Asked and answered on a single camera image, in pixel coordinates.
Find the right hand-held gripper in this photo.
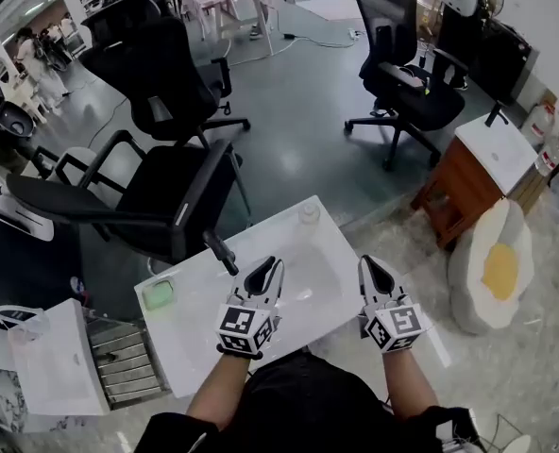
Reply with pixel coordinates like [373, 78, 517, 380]
[356, 254, 430, 356]

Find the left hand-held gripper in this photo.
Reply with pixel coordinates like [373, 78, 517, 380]
[213, 255, 285, 361]

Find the person's right forearm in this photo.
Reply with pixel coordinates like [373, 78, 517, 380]
[381, 349, 440, 422]

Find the person's left forearm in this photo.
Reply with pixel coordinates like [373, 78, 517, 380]
[184, 354, 253, 431]

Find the white ceramic sink basin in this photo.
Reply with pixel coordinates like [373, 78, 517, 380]
[133, 194, 362, 400]

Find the wooden cabinet with white sink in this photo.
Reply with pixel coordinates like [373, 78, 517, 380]
[410, 112, 538, 250]

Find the large clear water bottle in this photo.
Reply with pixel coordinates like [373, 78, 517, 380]
[526, 102, 557, 137]
[535, 126, 559, 176]

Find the small white sink basin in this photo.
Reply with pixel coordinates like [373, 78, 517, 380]
[7, 297, 111, 417]

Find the green soap bar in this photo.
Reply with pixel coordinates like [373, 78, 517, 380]
[142, 277, 177, 312]

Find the egg-shaped cushion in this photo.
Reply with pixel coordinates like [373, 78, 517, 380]
[446, 197, 534, 336]

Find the person's black shirt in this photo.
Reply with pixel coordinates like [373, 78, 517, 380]
[132, 351, 486, 453]

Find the black mesh reclining office chair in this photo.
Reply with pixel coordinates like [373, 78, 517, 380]
[5, 129, 253, 266]

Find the metal rack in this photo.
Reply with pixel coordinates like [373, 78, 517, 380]
[85, 309, 173, 411]

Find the black office chair with headrest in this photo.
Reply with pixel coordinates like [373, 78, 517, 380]
[344, 0, 470, 174]

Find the black padded office chair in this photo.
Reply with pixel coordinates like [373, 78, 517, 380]
[79, 0, 253, 148]

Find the black cabinet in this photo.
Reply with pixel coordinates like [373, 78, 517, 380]
[436, 14, 541, 109]

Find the marble pattern panel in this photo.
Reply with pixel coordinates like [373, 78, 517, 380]
[0, 367, 28, 434]

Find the black shampoo basin chair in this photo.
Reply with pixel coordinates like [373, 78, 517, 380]
[0, 73, 38, 151]

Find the wire frame lampshade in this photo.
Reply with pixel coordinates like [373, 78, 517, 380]
[493, 411, 534, 453]

